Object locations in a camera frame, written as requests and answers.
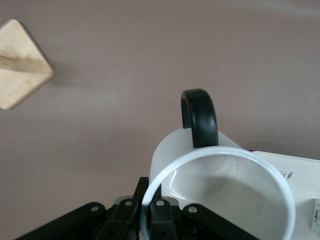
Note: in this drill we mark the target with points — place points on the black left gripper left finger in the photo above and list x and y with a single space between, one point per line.
82 220

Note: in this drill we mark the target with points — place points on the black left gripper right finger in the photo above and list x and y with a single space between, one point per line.
190 222

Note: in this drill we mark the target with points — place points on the white smiley mug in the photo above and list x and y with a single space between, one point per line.
225 175

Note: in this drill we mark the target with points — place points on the wooden cup rack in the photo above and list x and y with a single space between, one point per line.
22 67

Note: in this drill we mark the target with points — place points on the beige plastic tray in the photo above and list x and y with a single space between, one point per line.
302 172

